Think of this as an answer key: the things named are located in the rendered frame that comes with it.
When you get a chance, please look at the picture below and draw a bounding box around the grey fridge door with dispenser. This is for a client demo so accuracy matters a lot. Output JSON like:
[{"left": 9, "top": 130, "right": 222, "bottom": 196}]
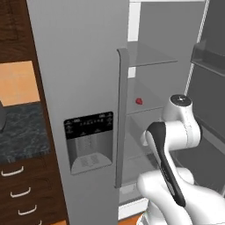
[{"left": 25, "top": 0, "right": 130, "bottom": 225}]

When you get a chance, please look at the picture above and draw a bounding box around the dark wood drawer unit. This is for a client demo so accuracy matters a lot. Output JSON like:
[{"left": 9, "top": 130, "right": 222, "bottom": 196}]
[{"left": 0, "top": 151, "right": 70, "bottom": 225}]

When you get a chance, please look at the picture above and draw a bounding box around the grey fridge door bin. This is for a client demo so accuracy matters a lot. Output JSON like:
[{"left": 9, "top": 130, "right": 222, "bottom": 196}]
[{"left": 190, "top": 39, "right": 225, "bottom": 78}]

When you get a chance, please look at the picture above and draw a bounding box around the glass fridge shelf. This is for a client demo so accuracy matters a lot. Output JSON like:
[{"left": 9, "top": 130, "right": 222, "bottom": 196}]
[
  {"left": 127, "top": 40, "right": 179, "bottom": 68},
  {"left": 125, "top": 78, "right": 172, "bottom": 116}
]

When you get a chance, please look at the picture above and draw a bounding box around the dark wood wall cupboard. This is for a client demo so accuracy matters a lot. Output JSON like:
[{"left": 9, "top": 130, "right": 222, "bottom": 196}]
[{"left": 0, "top": 0, "right": 40, "bottom": 64}]

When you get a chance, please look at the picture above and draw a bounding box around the open grey fridge door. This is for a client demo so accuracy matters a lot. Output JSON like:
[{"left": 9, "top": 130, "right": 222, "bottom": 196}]
[{"left": 175, "top": 0, "right": 225, "bottom": 195}]

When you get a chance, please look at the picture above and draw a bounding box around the grey fridge body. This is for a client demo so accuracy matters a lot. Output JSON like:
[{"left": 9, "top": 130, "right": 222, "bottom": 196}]
[{"left": 118, "top": 0, "right": 211, "bottom": 221}]

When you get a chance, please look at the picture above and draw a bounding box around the grey fridge door handle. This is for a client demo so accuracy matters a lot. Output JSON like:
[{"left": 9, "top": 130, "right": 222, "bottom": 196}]
[{"left": 114, "top": 47, "right": 130, "bottom": 189}]

